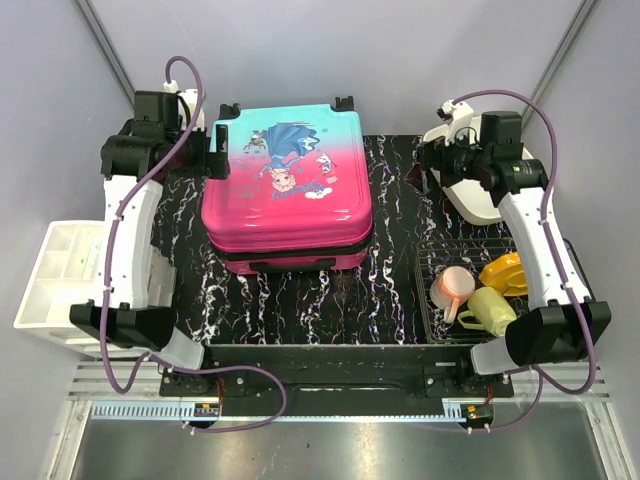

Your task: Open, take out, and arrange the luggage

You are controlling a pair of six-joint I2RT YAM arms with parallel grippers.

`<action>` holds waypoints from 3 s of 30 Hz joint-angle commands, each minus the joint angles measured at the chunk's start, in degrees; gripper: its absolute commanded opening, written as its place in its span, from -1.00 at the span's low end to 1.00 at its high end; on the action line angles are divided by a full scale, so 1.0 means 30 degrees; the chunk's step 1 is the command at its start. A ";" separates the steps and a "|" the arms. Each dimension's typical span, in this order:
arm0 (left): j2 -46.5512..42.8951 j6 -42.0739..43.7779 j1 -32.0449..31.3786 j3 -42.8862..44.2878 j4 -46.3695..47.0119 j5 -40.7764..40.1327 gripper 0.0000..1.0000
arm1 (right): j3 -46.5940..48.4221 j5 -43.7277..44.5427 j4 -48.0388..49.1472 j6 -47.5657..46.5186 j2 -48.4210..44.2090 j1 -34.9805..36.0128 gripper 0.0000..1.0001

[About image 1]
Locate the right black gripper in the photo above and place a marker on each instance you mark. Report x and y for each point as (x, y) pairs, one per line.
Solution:
(435, 154)

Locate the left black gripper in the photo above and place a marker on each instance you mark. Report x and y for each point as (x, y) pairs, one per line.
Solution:
(199, 167)

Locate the pink and teal kids suitcase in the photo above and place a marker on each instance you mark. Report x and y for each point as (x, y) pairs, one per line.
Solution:
(298, 196)

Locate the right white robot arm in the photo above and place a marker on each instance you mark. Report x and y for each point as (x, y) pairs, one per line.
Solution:
(564, 320)

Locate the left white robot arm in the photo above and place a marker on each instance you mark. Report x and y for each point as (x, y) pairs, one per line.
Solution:
(130, 306)

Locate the white plastic tray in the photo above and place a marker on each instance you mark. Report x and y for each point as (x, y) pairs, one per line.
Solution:
(501, 165)

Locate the pink cup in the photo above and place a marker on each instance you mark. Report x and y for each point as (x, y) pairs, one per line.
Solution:
(452, 287)

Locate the orange-yellow plate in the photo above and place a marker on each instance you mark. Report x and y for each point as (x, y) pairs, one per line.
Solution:
(506, 275)

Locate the black marble pattern mat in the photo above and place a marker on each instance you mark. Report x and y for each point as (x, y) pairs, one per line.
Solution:
(416, 235)

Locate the yellow-green mug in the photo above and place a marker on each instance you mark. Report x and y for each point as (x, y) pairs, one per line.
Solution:
(487, 310)

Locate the white drawer organizer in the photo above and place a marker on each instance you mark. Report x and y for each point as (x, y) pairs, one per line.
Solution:
(65, 274)

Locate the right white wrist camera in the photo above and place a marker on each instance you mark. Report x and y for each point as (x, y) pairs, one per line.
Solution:
(457, 114)

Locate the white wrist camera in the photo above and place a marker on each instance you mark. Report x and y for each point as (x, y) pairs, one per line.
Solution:
(187, 101)
(457, 114)

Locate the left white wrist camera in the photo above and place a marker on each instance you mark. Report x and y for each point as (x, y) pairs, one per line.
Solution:
(187, 101)

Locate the black wire dish rack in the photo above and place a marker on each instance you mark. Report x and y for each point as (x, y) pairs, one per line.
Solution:
(433, 256)

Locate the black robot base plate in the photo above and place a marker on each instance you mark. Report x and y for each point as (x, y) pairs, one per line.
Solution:
(418, 370)

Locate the aluminium rail frame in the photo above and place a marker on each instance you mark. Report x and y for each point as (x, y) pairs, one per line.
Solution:
(248, 397)

